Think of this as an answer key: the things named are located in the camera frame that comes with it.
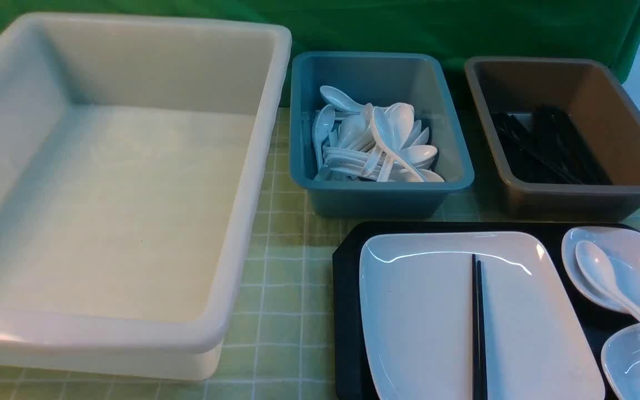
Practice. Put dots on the large white plastic tub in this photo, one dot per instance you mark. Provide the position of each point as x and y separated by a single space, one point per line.
132 156

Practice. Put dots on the black serving tray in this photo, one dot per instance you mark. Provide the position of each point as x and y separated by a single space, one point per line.
353 377

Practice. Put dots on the large white square plate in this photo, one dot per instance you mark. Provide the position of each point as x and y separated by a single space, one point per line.
416 309

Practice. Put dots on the black chopstick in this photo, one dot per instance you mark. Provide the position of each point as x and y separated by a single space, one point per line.
477 330
484 357

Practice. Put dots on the brown plastic chopstick bin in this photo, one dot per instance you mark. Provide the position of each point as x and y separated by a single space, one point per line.
600 108

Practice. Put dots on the pile of white spoons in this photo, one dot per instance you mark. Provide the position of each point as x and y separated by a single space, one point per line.
363 142

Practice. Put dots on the pile of black chopsticks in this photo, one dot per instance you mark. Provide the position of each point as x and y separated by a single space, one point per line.
549 150

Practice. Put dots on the green checked tablecloth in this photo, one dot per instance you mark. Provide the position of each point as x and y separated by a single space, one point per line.
280 341

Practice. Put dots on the white ceramic soup spoon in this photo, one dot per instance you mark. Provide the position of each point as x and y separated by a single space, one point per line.
599 271

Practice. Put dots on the blue plastic spoon bin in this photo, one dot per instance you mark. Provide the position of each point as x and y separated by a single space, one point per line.
380 79

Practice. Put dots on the green backdrop cloth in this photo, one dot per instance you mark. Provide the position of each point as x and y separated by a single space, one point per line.
450 31

